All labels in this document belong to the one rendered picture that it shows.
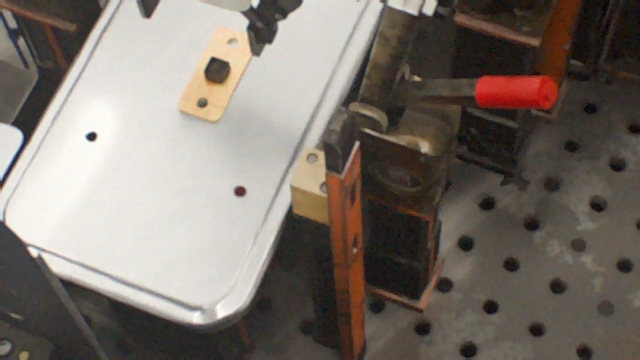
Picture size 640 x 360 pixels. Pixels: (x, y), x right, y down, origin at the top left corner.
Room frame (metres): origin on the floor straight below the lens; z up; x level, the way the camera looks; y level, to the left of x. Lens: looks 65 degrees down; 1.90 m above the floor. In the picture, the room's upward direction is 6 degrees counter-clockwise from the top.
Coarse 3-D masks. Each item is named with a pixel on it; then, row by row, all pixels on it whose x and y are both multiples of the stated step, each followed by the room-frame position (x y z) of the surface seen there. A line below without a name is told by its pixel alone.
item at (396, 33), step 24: (360, 0) 0.46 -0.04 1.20; (384, 0) 0.45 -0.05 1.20; (408, 0) 0.44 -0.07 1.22; (432, 0) 0.45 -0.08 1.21; (384, 24) 0.44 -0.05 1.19; (408, 24) 0.43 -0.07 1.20; (384, 48) 0.44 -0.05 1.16; (408, 48) 0.45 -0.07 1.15; (384, 72) 0.44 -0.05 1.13; (360, 96) 0.45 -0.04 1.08; (384, 96) 0.44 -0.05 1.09
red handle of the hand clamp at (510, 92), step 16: (400, 80) 0.46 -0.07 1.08; (416, 80) 0.46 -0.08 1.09; (432, 80) 0.45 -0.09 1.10; (448, 80) 0.44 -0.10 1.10; (464, 80) 0.44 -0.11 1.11; (480, 80) 0.43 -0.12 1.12; (496, 80) 0.43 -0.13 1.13; (512, 80) 0.42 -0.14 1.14; (528, 80) 0.42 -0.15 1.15; (544, 80) 0.41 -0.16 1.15; (400, 96) 0.45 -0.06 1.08; (416, 96) 0.44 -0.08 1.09; (432, 96) 0.44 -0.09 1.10; (448, 96) 0.43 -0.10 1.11; (464, 96) 0.43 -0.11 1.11; (480, 96) 0.42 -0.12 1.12; (496, 96) 0.41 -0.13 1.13; (512, 96) 0.41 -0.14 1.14; (528, 96) 0.40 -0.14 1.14; (544, 96) 0.40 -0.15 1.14
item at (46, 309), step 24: (0, 240) 0.28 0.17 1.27; (0, 264) 0.29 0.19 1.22; (24, 264) 0.28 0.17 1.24; (0, 288) 0.30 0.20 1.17; (24, 288) 0.28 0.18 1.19; (48, 288) 0.27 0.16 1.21; (0, 312) 0.30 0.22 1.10; (24, 312) 0.29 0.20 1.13; (48, 312) 0.28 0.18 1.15; (72, 312) 0.27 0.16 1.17; (48, 336) 0.29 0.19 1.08; (72, 336) 0.28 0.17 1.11
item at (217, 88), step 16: (224, 32) 0.57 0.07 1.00; (240, 32) 0.56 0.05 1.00; (208, 48) 0.55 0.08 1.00; (224, 48) 0.55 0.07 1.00; (240, 48) 0.55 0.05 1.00; (208, 64) 0.53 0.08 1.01; (224, 64) 0.53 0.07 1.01; (240, 64) 0.53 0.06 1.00; (192, 80) 0.52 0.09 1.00; (208, 80) 0.52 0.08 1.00; (224, 80) 0.52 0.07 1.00; (192, 96) 0.51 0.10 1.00; (208, 96) 0.51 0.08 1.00; (224, 96) 0.51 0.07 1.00; (192, 112) 0.49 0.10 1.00; (208, 112) 0.49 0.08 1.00
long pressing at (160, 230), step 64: (128, 0) 0.61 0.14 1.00; (192, 0) 0.60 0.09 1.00; (256, 0) 0.60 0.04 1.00; (320, 0) 0.59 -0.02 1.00; (128, 64) 0.55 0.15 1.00; (192, 64) 0.54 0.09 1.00; (256, 64) 0.53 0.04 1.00; (320, 64) 0.53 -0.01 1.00; (64, 128) 0.49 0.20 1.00; (128, 128) 0.49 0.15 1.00; (192, 128) 0.48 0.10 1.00; (256, 128) 0.48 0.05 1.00; (320, 128) 0.47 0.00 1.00; (0, 192) 0.44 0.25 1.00; (64, 192) 0.44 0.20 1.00; (128, 192) 0.43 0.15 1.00; (192, 192) 0.43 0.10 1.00; (256, 192) 0.42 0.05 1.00; (64, 256) 0.38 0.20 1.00; (128, 256) 0.38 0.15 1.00; (192, 256) 0.37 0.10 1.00; (256, 256) 0.37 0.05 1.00; (192, 320) 0.32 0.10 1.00
